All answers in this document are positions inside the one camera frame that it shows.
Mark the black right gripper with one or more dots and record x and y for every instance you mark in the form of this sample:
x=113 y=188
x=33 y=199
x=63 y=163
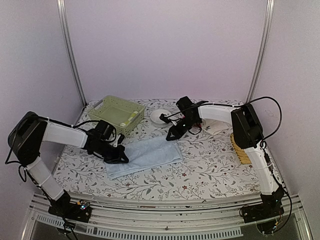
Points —
x=178 y=132

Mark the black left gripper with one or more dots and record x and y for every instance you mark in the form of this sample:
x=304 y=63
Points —
x=121 y=153

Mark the light blue towel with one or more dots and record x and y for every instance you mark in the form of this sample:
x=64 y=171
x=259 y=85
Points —
x=144 y=155

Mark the green crocodile pattern towel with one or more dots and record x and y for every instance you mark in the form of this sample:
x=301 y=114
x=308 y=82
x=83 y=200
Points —
x=125 y=123

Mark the green plastic basket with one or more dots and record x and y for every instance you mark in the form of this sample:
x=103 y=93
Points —
x=116 y=110

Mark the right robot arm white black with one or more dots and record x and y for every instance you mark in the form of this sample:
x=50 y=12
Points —
x=247 y=134

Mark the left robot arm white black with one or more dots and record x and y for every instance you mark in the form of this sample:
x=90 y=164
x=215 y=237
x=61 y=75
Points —
x=32 y=132

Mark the white ceramic bowl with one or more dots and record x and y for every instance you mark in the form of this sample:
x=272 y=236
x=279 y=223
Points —
x=155 y=118

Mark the cream white towel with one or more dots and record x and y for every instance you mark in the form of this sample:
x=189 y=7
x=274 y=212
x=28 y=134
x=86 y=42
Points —
x=213 y=127

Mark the yellow woven bamboo tray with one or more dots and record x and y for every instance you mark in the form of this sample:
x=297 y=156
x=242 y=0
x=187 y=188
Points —
x=242 y=156

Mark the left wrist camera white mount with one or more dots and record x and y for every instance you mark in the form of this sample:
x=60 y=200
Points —
x=118 y=140

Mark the aluminium front rail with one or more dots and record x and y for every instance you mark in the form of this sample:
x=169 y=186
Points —
x=200 y=219

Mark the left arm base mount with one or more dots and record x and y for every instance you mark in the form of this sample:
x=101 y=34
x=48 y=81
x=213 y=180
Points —
x=64 y=208

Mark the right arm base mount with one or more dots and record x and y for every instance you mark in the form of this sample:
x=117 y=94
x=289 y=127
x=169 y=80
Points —
x=266 y=217

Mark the right aluminium frame post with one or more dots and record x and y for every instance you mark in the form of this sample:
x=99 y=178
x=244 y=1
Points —
x=268 y=18

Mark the aluminium frame post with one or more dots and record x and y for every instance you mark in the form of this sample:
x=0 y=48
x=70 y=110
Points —
x=69 y=50
x=268 y=18

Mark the left aluminium frame post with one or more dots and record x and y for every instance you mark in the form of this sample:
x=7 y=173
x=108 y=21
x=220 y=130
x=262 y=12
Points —
x=69 y=50

